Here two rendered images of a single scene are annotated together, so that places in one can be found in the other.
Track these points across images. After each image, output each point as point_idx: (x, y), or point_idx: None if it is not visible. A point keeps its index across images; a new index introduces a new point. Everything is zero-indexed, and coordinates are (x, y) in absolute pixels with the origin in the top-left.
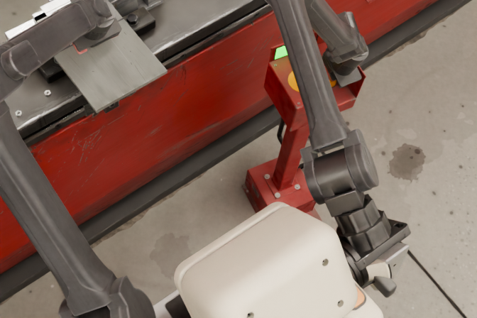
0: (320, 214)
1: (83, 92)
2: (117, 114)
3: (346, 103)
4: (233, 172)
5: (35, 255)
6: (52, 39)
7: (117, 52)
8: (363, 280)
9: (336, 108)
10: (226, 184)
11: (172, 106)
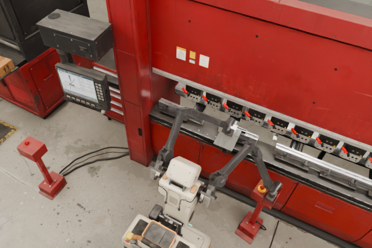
0: (253, 243)
1: (215, 139)
2: (225, 156)
3: (267, 206)
4: (248, 210)
5: None
6: (206, 118)
7: (229, 140)
8: (199, 195)
9: (229, 170)
10: (243, 210)
11: (239, 169)
